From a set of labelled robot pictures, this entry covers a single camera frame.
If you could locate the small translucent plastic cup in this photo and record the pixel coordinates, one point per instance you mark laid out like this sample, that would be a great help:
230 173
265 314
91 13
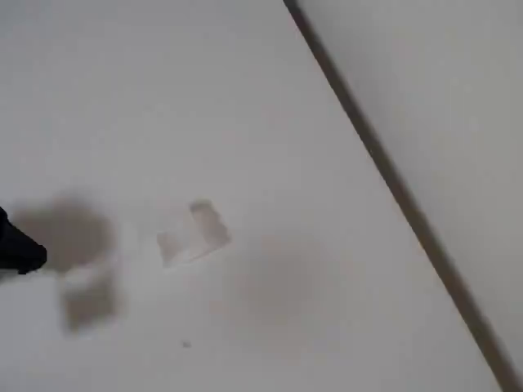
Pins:
184 241
88 298

